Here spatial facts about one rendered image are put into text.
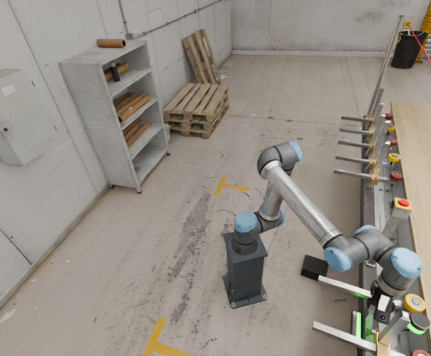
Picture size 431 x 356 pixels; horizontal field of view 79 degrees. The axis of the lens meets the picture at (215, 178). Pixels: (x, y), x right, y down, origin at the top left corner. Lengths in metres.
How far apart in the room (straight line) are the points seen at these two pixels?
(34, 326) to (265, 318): 1.85
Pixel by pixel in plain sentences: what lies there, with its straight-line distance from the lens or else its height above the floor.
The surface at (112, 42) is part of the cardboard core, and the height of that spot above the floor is 1.60.
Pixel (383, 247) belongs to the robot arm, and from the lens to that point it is 1.12.
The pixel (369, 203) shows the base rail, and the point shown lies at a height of 0.70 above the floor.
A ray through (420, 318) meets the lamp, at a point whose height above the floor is 1.11.
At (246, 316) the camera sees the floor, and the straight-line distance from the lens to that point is 2.36.
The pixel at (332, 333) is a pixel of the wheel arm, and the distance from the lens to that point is 1.46.
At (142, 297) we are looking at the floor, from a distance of 2.54.
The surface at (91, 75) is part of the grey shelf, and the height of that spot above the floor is 1.45.
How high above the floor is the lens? 2.17
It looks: 39 degrees down
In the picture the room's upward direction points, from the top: 4 degrees counter-clockwise
